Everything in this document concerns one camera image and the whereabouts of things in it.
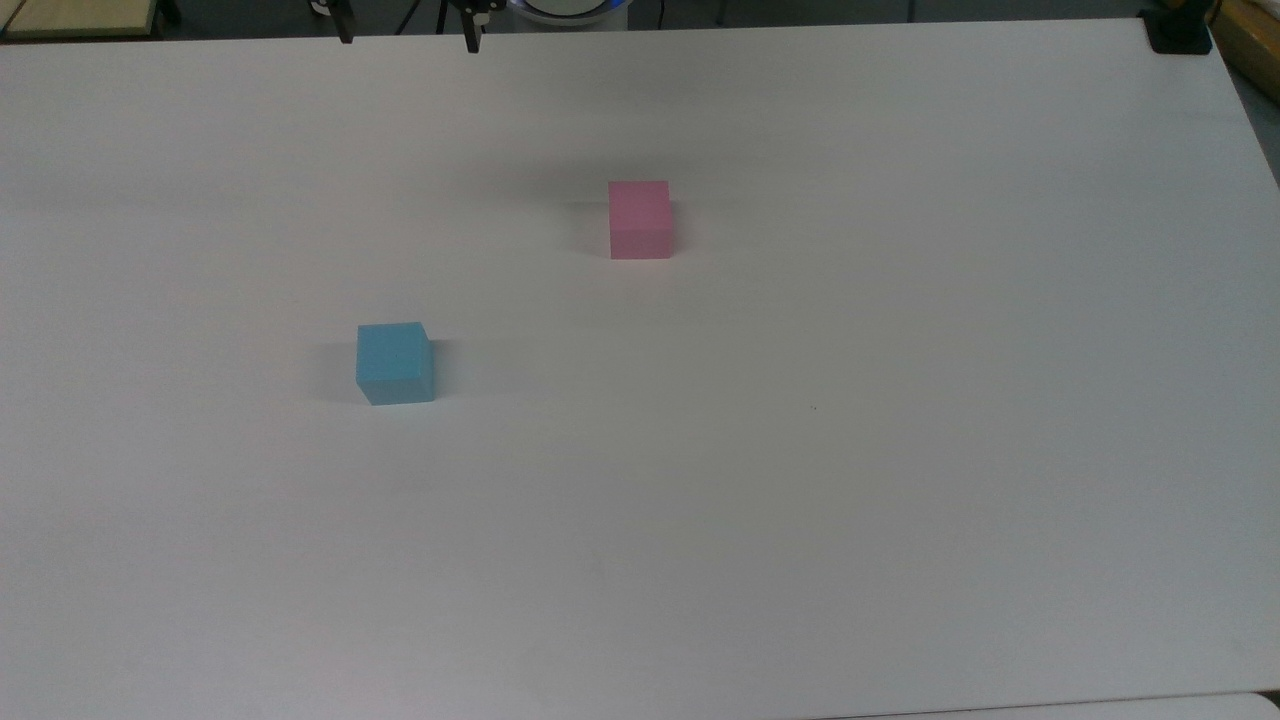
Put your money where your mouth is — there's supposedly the blue cube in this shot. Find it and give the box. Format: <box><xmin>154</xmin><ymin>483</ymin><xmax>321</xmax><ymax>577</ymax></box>
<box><xmin>355</xmin><ymin>321</ymin><xmax>438</xmax><ymax>407</ymax></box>

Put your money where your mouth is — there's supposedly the pink cube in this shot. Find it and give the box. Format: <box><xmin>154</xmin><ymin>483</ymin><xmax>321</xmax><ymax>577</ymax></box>
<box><xmin>607</xmin><ymin>180</ymin><xmax>674</xmax><ymax>261</ymax></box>

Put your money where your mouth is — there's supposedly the light wooden board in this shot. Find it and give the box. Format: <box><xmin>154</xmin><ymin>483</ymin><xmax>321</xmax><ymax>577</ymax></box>
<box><xmin>0</xmin><ymin>0</ymin><xmax>163</xmax><ymax>42</ymax></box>

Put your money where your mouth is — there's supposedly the brown wooden panel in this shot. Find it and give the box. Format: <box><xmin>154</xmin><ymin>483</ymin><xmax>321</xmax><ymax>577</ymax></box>
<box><xmin>1208</xmin><ymin>0</ymin><xmax>1280</xmax><ymax>103</ymax></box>

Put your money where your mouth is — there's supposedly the black camera clamp mount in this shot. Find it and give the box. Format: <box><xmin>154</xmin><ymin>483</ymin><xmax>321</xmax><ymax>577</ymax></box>
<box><xmin>1143</xmin><ymin>0</ymin><xmax>1215</xmax><ymax>57</ymax></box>

